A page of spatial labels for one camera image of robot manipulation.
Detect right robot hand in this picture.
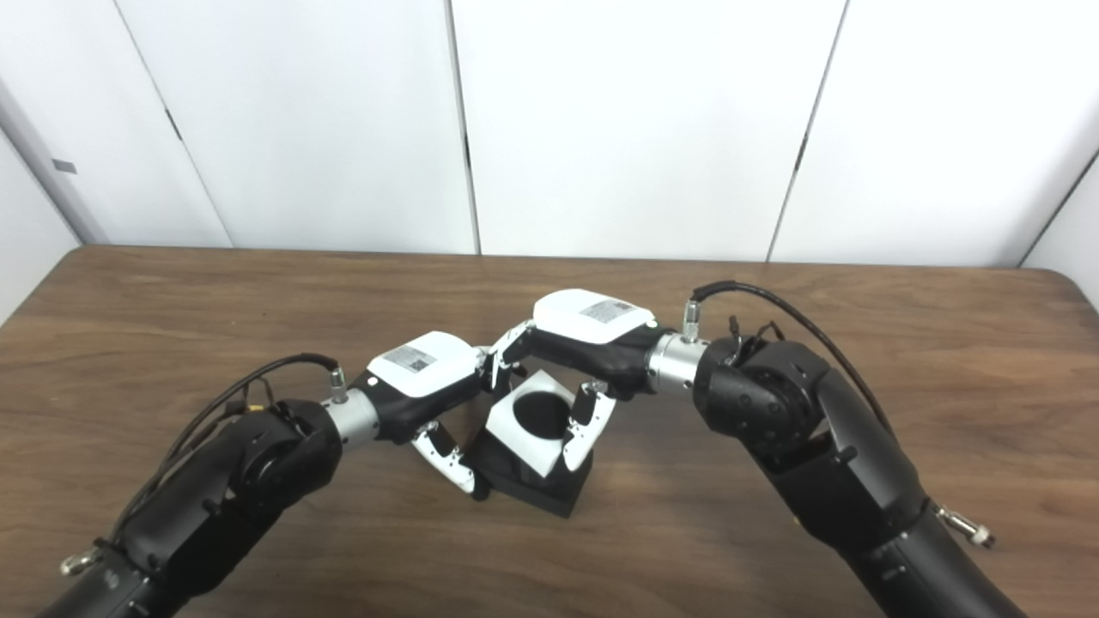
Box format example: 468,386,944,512
489,289,660,473

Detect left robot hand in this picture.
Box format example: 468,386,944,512
356,330,503,499

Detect white square piece with hole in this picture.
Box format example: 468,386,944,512
483,369,617,480

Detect black peg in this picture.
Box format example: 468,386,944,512
468,388,595,518

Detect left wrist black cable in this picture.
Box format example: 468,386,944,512
58,352,351,578

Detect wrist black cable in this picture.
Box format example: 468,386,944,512
58,352,351,578
681,280,997,550

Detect thin right arm wires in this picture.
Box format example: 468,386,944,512
726,314,784,346

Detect thin arm wires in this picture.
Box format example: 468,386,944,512
228,382,284,421
726,314,784,346

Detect thin left arm wires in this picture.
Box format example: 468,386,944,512
228,382,284,421

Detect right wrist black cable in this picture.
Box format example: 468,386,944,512
681,280,997,550

